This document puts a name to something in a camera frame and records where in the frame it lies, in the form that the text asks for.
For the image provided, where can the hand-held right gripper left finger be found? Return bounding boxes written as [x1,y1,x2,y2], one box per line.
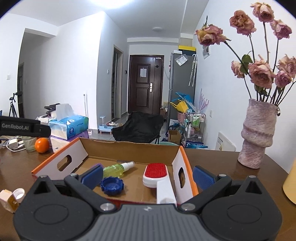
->
[29,165,116,213]

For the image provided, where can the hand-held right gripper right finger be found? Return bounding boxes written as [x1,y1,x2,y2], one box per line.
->
[180,166,269,213]

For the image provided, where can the blue ridged cap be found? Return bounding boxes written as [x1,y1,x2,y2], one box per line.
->
[100,177,125,196]

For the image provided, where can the green spray bottle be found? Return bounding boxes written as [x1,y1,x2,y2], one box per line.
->
[102,161,136,178]

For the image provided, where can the red lint brush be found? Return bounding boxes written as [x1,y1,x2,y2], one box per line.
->
[143,163,177,207]

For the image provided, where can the red cardboard box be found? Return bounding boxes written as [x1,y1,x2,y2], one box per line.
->
[31,137,199,204]

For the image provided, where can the beige flip-lid box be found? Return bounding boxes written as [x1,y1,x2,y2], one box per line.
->
[0,188,26,213]

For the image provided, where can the black tripod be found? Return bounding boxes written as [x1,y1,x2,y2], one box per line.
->
[8,91,23,117]

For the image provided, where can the glass cup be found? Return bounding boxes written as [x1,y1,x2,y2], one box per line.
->
[22,136,37,152]

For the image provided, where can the orange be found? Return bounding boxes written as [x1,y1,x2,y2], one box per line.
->
[35,137,50,153]

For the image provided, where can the white panel heater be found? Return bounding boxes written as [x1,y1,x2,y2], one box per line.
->
[215,132,237,152]

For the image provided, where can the white purple tissue pack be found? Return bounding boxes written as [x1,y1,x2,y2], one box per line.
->
[50,130,89,153]

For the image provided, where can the small cardboard box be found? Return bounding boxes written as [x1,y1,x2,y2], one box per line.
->
[168,130,182,145]

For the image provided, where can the blue pet feeder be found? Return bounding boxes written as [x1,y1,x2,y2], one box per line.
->
[99,117,114,135]

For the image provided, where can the blue tissue pack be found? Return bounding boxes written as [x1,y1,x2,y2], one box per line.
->
[48,103,89,140]

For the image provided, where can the storage trolley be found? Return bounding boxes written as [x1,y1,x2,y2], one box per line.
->
[184,112,206,147]

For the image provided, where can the black folding chair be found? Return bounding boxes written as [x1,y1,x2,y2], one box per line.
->
[112,112,164,144]

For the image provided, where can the pink ceramic vase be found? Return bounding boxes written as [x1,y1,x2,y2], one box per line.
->
[238,98,277,169]

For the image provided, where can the yellow watering can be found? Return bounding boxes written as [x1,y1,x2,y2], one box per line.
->
[170,100,189,113]

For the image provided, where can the yellow thermos jug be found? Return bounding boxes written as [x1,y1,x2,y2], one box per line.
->
[282,173,296,205]

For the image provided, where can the dark wooden door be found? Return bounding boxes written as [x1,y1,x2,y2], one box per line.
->
[127,54,164,115]

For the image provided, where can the grey refrigerator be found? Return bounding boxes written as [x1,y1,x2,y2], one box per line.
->
[168,51,197,121]

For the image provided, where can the folded umbrella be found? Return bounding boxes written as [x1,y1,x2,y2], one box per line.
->
[188,54,199,87]

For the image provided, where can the bunch of dried roses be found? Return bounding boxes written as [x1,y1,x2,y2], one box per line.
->
[194,2,296,105]

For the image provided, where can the yellow and black box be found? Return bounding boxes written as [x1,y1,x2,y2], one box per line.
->
[178,45,196,55]

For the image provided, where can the white charger with cable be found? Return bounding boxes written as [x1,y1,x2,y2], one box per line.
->
[6,138,26,151]

